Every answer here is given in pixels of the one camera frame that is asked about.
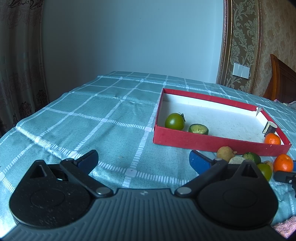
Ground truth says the orange mandarin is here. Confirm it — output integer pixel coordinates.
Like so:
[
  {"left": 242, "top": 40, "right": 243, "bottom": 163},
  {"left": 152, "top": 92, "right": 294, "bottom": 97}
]
[
  {"left": 273, "top": 154, "right": 294, "bottom": 172},
  {"left": 264, "top": 133, "right": 281, "bottom": 145}
]

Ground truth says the brown longan fruit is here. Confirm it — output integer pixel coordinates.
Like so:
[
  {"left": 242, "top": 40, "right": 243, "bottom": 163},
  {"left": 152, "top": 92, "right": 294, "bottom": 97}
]
[
  {"left": 216, "top": 146, "right": 237, "bottom": 163},
  {"left": 263, "top": 161, "right": 273, "bottom": 172}
]

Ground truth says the green tomato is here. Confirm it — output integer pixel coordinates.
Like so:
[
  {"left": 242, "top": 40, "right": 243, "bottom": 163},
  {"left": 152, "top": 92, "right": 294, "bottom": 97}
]
[
  {"left": 257, "top": 163, "right": 273, "bottom": 182},
  {"left": 165, "top": 113, "right": 186, "bottom": 131}
]

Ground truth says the eggplant piece dark skin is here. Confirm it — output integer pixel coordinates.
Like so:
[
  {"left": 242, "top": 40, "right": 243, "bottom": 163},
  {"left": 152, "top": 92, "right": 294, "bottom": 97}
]
[{"left": 262, "top": 121, "right": 278, "bottom": 136}]

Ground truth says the small green cucumber piece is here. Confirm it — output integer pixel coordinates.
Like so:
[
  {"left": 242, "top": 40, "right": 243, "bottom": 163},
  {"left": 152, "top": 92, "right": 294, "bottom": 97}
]
[{"left": 242, "top": 152, "right": 261, "bottom": 165}]

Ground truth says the red shallow cardboard box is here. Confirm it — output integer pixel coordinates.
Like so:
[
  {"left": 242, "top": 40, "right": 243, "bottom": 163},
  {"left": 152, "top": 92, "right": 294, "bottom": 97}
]
[{"left": 153, "top": 88, "right": 292, "bottom": 156}]

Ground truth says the pink towel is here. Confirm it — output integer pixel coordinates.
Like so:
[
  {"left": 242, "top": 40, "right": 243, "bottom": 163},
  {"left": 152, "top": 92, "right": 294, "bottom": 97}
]
[{"left": 273, "top": 216, "right": 296, "bottom": 238}]

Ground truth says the green plaid bed sheet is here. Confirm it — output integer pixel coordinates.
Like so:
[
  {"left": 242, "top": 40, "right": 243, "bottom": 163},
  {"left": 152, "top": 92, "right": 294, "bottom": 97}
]
[{"left": 1, "top": 71, "right": 295, "bottom": 236}]

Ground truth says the patterned curtain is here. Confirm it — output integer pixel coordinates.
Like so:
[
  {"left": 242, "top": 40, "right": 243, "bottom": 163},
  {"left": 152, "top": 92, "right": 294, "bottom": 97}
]
[{"left": 1, "top": 1, "right": 49, "bottom": 136}]

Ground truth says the gold framed wallpaper panel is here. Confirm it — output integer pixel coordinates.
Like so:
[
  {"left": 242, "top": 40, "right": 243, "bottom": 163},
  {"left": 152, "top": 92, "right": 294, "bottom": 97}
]
[{"left": 216, "top": 1, "right": 262, "bottom": 93}]

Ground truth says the white wall switch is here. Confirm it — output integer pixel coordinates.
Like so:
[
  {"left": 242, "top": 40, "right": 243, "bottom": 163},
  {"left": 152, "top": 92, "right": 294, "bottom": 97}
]
[{"left": 232, "top": 63, "right": 250, "bottom": 79}]

